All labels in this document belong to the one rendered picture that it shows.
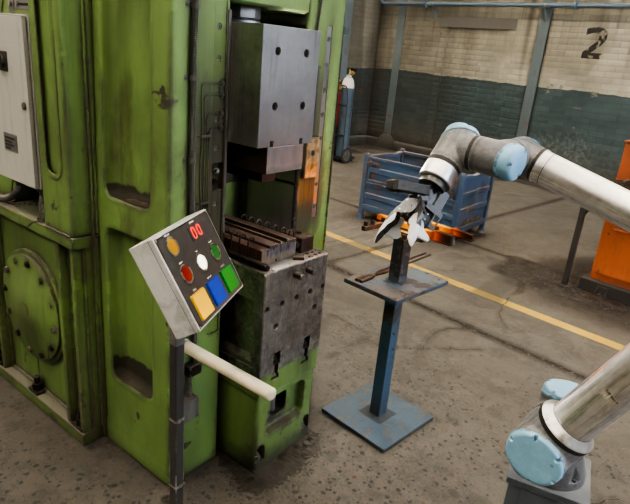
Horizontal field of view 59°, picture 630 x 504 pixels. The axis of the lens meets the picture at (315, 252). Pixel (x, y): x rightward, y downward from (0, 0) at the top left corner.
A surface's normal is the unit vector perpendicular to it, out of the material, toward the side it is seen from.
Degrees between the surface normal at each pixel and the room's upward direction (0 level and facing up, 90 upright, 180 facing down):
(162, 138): 89
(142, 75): 89
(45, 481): 0
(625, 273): 90
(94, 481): 0
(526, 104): 90
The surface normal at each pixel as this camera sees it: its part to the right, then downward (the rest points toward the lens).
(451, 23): -0.72, 0.18
